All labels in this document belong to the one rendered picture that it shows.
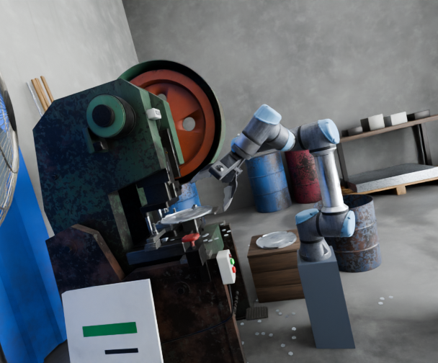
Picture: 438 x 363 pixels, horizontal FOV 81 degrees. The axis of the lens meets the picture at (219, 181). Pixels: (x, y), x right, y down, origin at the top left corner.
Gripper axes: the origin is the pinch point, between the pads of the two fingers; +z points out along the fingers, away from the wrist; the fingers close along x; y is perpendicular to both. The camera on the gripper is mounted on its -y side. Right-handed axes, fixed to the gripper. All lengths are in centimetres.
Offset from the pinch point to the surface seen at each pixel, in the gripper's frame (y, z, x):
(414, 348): 47, 9, -110
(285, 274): 87, 39, -59
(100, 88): 21, 1, 73
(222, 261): 22.6, 26.8, -18.9
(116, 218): 24, 48, 34
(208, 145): 80, 3, 33
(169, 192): 40, 27, 24
